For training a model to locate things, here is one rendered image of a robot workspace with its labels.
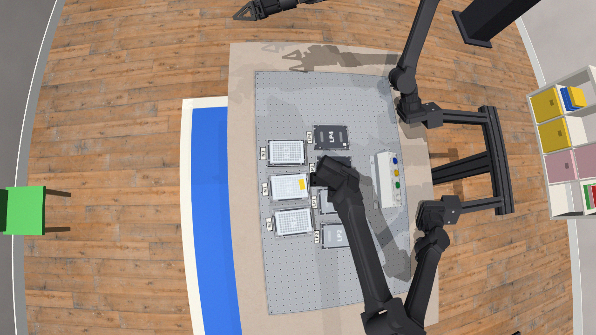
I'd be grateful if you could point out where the grey operator panel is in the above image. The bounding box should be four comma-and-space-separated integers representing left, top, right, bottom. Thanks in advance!
369, 151, 401, 209

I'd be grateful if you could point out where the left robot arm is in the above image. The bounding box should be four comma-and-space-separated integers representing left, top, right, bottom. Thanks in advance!
309, 155, 450, 335

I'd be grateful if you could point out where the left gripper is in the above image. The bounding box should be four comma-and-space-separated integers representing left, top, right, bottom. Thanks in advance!
327, 161, 348, 202

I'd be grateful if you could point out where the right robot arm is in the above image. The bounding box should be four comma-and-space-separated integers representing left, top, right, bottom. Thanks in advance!
261, 0, 440, 119

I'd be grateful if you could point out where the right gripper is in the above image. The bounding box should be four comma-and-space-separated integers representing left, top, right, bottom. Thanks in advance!
232, 0, 282, 21

